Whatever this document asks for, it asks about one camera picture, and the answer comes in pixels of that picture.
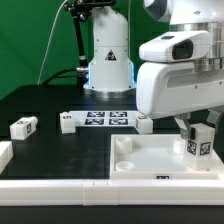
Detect black cable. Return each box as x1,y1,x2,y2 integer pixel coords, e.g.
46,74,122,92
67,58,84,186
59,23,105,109
41,68,89,87

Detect white U-shaped obstacle fence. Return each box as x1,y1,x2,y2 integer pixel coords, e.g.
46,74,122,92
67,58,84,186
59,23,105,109
0,139,224,207

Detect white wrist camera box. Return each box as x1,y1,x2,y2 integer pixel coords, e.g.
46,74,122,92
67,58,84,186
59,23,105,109
139,30,211,63

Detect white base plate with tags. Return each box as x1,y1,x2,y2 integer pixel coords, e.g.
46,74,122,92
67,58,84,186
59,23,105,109
70,110,146,127

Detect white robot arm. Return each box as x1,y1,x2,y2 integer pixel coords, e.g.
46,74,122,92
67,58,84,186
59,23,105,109
84,0,224,137

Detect white cable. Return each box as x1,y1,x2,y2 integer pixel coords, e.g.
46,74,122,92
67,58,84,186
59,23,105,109
37,0,69,86

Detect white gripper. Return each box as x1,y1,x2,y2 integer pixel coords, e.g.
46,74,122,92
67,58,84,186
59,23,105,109
136,62,224,140

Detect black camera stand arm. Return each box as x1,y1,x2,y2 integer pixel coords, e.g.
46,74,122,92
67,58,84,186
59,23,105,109
64,0,118,73

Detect white square table top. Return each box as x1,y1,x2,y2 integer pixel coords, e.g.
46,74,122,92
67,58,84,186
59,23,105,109
110,134,222,180

